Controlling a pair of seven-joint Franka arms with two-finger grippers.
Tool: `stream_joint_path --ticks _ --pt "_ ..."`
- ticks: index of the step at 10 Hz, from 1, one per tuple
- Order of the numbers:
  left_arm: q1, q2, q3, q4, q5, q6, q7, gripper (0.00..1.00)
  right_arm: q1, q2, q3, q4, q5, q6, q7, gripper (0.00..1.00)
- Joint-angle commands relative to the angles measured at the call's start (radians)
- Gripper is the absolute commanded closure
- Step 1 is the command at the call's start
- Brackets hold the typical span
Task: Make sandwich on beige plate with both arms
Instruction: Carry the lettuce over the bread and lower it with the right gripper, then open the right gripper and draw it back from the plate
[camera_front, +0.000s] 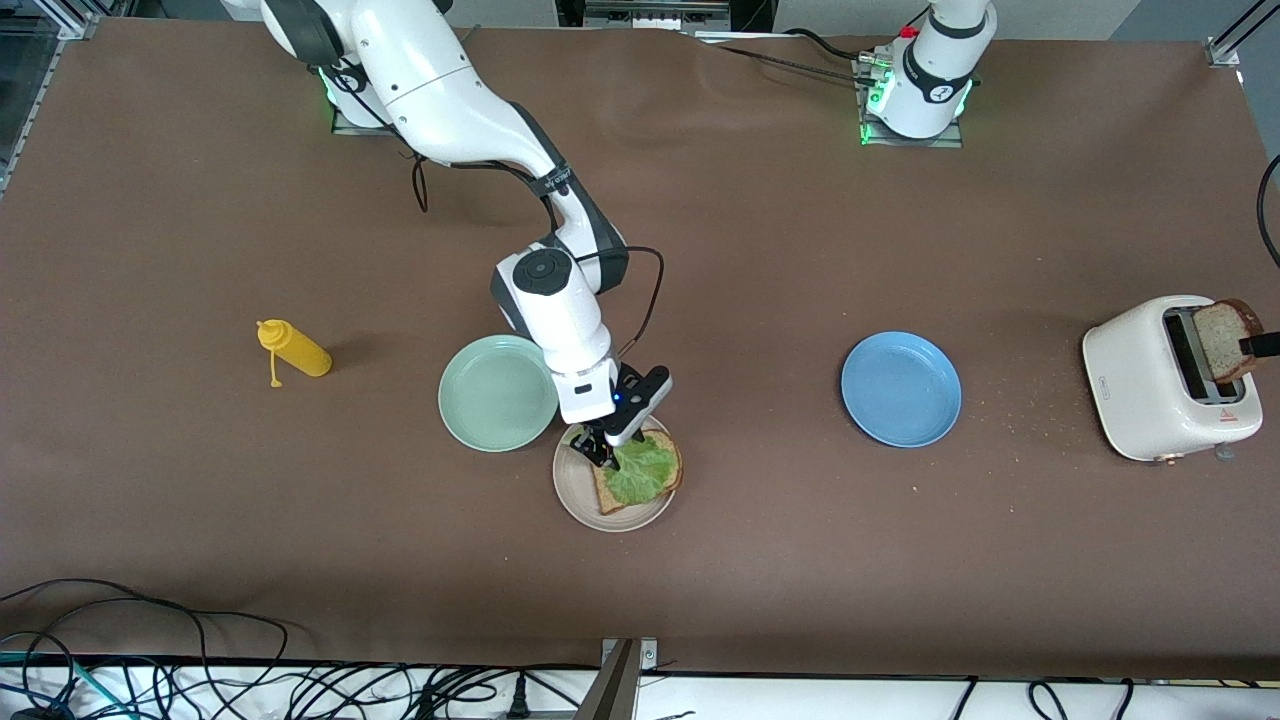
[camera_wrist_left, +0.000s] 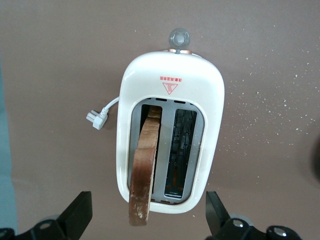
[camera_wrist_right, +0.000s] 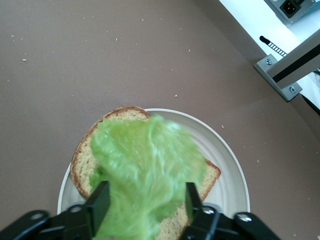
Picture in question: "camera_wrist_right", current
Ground toasted bread slice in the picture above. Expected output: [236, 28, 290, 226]
[70, 105, 222, 240]

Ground grey power supply box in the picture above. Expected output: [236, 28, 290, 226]
[264, 0, 320, 24]

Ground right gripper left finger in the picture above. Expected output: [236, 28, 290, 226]
[0, 180, 111, 240]

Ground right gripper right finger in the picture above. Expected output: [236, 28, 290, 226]
[182, 181, 282, 240]

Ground green lettuce leaf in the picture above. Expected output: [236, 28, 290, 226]
[90, 113, 209, 240]

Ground brown table mat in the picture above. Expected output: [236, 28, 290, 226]
[0, 0, 320, 240]

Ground black ribbed cable plug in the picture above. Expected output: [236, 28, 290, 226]
[259, 35, 288, 59]

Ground beige plate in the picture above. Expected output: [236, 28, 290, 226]
[56, 107, 251, 227]

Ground aluminium profile bar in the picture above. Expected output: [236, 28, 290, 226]
[271, 27, 320, 85]

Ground silver mounting bracket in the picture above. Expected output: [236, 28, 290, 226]
[253, 53, 304, 103]

